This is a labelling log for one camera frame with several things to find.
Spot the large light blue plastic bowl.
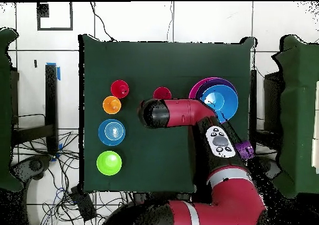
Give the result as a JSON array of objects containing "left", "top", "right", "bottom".
[{"left": 199, "top": 84, "right": 239, "bottom": 124}]

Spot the red plastic cup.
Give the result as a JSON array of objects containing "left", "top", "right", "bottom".
[{"left": 110, "top": 79, "right": 130, "bottom": 99}]

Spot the tangle of floor cables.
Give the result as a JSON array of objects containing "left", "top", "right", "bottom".
[{"left": 12, "top": 131, "right": 130, "bottom": 225}]

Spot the black power adapter box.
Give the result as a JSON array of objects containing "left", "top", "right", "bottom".
[{"left": 70, "top": 186, "right": 97, "bottom": 222}]

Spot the thin black floor cable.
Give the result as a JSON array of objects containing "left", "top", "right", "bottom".
[{"left": 89, "top": 1, "right": 117, "bottom": 42}]

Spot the purple plastic cup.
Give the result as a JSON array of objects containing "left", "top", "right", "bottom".
[{"left": 234, "top": 140, "right": 255, "bottom": 160}]

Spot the purple plastic bowl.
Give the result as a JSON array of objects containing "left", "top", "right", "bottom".
[{"left": 195, "top": 77, "right": 238, "bottom": 101}]

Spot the dark green tablecloth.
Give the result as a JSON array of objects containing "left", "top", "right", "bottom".
[{"left": 78, "top": 34, "right": 257, "bottom": 194}]

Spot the green cloth covered side table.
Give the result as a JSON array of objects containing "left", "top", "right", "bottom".
[
  {"left": 0, "top": 27, "right": 23, "bottom": 192},
  {"left": 271, "top": 34, "right": 319, "bottom": 198}
]

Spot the magenta plastic cup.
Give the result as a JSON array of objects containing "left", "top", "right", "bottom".
[{"left": 153, "top": 86, "right": 172, "bottom": 100}]

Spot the large pink plastic bowl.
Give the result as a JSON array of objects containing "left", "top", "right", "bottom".
[{"left": 188, "top": 77, "right": 216, "bottom": 100}]

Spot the orange plastic cup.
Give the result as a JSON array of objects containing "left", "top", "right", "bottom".
[{"left": 102, "top": 95, "right": 122, "bottom": 115}]

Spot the shallow light blue plastic bowl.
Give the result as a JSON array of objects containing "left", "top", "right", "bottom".
[{"left": 98, "top": 118, "right": 126, "bottom": 146}]

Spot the dark square floor frame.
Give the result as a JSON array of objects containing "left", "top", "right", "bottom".
[{"left": 36, "top": 1, "right": 74, "bottom": 31}]

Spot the green plastic bowl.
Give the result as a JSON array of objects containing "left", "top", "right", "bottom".
[{"left": 96, "top": 150, "right": 123, "bottom": 176}]

